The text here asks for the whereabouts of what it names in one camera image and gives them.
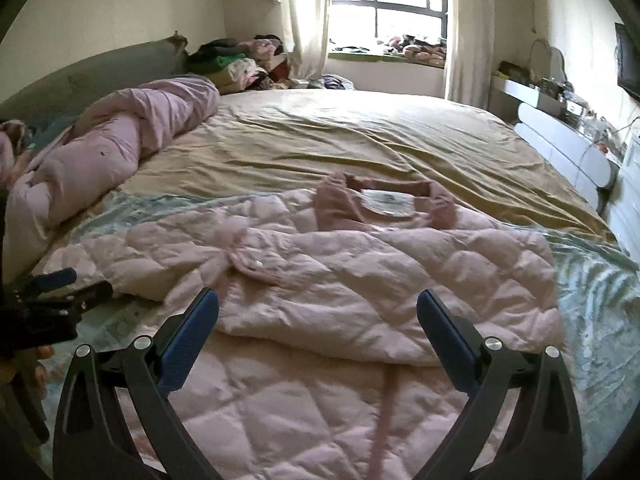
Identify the small heap of dark clothes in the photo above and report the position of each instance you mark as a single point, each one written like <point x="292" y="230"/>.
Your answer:
<point x="330" y="82"/>

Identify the cream curtain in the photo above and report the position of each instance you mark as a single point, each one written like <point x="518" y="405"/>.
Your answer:
<point x="467" y="30"/>
<point x="305" y="15"/>

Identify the dark-framed window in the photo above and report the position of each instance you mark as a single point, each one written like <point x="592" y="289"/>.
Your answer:
<point x="400" y="5"/>

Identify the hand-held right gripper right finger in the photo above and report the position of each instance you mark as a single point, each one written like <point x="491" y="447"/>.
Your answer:
<point x="450" y="345"/>

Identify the white drawer cabinet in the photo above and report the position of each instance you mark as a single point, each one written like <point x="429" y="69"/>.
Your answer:
<point x="625" y="200"/>

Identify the white cluttered desk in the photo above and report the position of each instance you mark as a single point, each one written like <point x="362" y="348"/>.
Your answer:
<point x="520" y="91"/>

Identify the pink rolled duvet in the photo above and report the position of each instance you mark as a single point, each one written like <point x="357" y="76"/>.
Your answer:
<point x="100" y="155"/>

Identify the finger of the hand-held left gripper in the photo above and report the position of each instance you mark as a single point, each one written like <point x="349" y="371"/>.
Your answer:
<point x="92" y="294"/>
<point x="56" y="278"/>

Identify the white bed footboard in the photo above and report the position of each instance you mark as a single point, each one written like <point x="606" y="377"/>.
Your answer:
<point x="565" y="147"/>

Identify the pile of mixed clothes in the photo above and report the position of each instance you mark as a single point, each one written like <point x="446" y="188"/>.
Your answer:
<point x="235" y="62"/>

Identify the round vanity mirror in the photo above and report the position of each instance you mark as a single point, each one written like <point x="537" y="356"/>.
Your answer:
<point x="547" y="62"/>

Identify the person's left hand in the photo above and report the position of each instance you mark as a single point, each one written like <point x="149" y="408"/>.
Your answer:
<point x="41" y="370"/>

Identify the pink quilted coat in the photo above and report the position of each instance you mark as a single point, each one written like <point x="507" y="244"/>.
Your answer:
<point x="350" y="285"/>

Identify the bed with beige sheet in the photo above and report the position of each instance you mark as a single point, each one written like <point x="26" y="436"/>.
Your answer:
<point x="350" y="135"/>

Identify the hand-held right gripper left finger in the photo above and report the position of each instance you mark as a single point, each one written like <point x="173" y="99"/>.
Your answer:
<point x="187" y="345"/>

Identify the black wall television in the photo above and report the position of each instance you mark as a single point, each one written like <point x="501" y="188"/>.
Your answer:
<point x="627" y="65"/>

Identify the grey-green headboard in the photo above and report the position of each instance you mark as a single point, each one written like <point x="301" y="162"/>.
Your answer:
<point x="100" y="65"/>

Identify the clothes heap on windowsill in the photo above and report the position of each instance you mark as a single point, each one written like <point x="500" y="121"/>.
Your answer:
<point x="415" y="49"/>

